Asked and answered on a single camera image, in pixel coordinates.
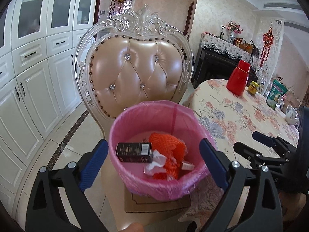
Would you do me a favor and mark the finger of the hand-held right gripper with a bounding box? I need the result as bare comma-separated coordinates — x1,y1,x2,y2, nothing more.
233,142,290,172
252,131,298,154

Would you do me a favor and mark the yellow lid glass jar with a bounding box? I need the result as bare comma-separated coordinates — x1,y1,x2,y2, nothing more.
248,81,260,93

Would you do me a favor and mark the red thermos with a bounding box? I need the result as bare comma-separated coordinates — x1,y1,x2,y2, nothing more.
226,60,251,96

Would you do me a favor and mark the round floral-cloth table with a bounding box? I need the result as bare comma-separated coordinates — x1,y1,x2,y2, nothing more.
179,78,301,232

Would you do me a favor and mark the orange foam net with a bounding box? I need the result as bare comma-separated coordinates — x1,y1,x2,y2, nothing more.
153,164,181,181
148,132,188,167

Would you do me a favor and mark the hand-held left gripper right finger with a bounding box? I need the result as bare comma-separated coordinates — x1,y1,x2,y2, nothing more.
199,138,284,232

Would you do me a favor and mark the person's left hand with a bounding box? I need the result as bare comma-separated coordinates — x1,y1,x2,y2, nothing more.
120,222,146,232

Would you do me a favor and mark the white tissue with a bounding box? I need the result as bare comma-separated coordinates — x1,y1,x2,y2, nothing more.
144,150,167,174

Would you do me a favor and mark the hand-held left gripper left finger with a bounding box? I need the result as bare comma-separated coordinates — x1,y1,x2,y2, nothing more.
25,139,109,232

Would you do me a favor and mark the black carton box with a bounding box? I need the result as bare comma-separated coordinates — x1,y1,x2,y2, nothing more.
115,142,154,163

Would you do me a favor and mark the ceiling air vent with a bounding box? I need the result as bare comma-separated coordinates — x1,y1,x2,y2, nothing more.
263,2,294,9

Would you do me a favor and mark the dark patterned handbag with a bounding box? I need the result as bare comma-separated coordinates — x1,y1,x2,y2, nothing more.
250,40,261,55

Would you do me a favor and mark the white floral teapot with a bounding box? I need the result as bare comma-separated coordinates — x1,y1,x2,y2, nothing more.
285,106,300,125

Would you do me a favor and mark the white lattice screen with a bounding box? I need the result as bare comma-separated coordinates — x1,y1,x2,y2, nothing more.
110,0,136,21

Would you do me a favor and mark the floral lace cover cloth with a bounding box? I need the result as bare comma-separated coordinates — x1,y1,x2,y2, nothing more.
200,32,260,60

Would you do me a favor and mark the green snack bag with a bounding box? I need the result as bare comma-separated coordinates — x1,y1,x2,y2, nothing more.
266,80,288,110

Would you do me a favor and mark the black piano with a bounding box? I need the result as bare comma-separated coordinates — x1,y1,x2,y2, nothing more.
192,46,257,90

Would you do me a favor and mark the white glass door cabinet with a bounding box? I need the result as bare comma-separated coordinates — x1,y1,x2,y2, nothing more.
0,0,102,199

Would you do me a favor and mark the ornate white beige chair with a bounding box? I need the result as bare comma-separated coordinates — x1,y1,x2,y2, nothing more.
74,4,195,232

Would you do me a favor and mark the red knot wall hanging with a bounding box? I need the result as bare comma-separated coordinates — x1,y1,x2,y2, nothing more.
263,26,274,67

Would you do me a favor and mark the vase with pink flowers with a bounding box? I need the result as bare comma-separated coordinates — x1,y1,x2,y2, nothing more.
225,20,243,43

